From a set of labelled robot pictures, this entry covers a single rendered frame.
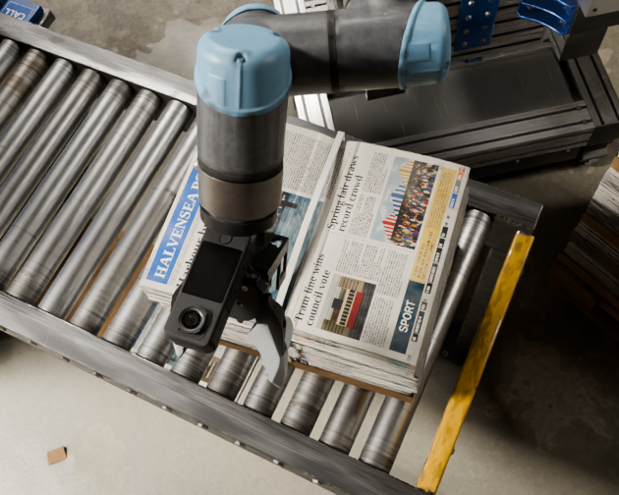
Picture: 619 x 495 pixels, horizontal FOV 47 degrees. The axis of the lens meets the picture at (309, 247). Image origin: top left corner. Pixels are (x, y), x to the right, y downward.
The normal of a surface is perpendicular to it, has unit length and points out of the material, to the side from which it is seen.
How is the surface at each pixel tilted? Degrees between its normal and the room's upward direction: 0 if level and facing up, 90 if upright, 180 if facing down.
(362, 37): 22
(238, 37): 31
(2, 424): 0
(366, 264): 1
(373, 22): 4
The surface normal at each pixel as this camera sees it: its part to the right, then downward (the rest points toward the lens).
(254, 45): 0.08, -0.81
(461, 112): -0.08, -0.40
